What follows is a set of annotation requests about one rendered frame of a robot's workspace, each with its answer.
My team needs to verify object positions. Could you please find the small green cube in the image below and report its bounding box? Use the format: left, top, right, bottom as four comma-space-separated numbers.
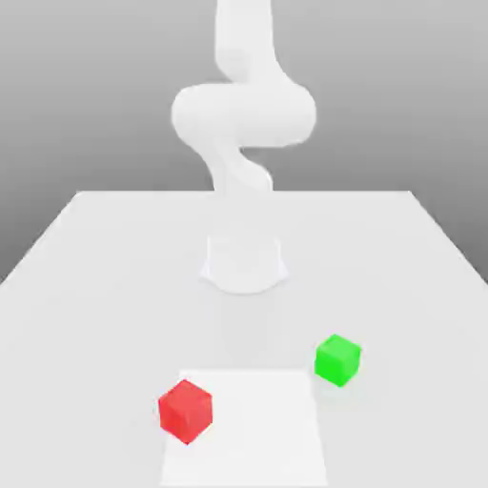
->
314, 333, 362, 389

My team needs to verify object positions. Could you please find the small red cube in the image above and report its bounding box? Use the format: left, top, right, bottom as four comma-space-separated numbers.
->
157, 378, 214, 446

